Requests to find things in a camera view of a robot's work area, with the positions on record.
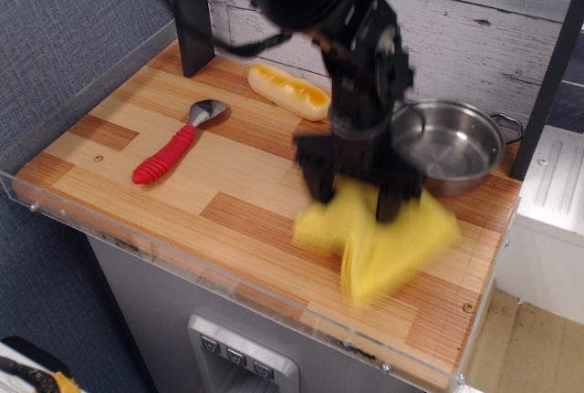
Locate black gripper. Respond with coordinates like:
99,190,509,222
293,130,425,223

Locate yellow cloth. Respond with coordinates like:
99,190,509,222
293,177,460,307

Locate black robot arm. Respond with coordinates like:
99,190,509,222
252,0,425,222

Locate toy bread loaf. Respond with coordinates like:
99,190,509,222
247,64,330,121

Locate stainless steel pot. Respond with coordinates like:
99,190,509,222
391,100,524,197

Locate white ridged side unit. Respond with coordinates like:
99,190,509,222
495,126,583,324

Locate grey cabinet with button panel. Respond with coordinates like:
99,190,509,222
86,233,425,393

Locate clear acrylic table guard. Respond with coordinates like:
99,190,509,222
1,26,520,392

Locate black yellow object bottom left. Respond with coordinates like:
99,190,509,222
1,336,83,392

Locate red handled metal spoon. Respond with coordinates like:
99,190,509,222
131,99,227,184

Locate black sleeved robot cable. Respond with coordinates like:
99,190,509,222
152,0,293,57

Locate dark grey right post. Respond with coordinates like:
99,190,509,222
509,0,583,181

